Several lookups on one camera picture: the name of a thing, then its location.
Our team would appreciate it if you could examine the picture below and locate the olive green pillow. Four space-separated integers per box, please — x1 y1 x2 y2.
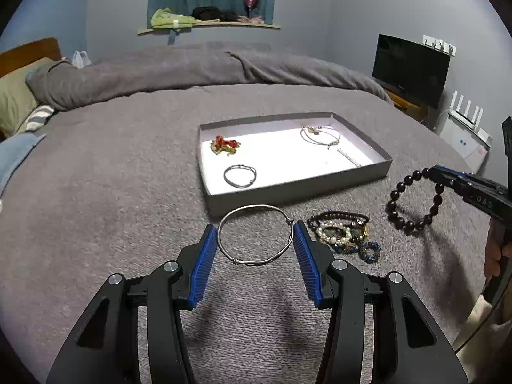
1 57 51 138

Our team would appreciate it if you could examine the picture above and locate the striped grey white pillow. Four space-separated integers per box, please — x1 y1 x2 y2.
17 105 56 133

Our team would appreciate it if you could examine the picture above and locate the grey shallow jewelry tray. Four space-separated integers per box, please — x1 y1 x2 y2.
197 112 392 217

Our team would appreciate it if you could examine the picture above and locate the white wifi router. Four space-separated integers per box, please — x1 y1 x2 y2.
449 90 490 144

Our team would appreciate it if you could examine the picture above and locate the white pearl bracelet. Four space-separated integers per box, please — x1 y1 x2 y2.
314 221 353 245

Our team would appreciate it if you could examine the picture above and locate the pink cord bracelet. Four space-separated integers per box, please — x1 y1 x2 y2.
299 125 342 150

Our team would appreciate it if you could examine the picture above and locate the grey bed cover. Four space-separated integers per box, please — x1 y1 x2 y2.
0 82 493 384

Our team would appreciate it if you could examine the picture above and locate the blue bronze bead bracelet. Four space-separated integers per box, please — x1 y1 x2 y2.
333 239 381 265

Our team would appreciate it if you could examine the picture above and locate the wooden tv stand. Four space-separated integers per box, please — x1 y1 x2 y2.
385 89 428 122

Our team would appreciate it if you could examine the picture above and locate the wooden headboard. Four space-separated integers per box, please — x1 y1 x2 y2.
0 37 62 77

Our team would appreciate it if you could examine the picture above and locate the light blue blanket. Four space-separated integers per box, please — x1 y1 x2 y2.
0 133 46 196

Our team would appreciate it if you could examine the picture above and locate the person's right hand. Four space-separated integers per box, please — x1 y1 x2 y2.
484 219 511 282

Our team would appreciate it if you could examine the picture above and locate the small silver chain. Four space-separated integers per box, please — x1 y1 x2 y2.
336 148 362 168

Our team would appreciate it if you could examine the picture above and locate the white box under router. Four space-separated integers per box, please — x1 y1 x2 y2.
436 111 490 173

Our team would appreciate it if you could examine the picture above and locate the white wall hook rack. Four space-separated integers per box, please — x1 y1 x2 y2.
422 35 456 57

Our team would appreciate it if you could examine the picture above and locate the black cloth on shelf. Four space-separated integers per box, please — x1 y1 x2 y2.
192 6 239 22

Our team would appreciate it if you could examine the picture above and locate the large black bead bracelet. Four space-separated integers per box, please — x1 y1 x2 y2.
385 167 446 233

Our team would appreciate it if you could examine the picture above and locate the large silver wire bangle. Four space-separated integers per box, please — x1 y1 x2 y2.
216 204 294 267

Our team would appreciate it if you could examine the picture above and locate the grey folded duvet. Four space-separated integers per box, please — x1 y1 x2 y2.
25 46 390 111

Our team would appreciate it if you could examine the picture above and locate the green cloth on shelf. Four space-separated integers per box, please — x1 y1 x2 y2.
150 8 197 29

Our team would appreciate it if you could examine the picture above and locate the white plastic bag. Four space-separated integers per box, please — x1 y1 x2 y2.
62 50 91 68

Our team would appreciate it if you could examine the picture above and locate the thin silver cord bracelet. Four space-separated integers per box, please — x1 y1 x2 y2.
222 164 258 190

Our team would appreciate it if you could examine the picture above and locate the pink cloth on shelf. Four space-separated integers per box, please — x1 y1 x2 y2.
237 16 265 24

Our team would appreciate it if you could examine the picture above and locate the black tv screen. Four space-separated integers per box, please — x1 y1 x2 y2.
372 34 450 109

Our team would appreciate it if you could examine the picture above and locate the wooden window shelf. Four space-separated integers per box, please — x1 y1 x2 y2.
137 21 282 36

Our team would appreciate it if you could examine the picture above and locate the red and gold bead bracelet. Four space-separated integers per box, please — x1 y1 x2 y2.
209 134 242 157

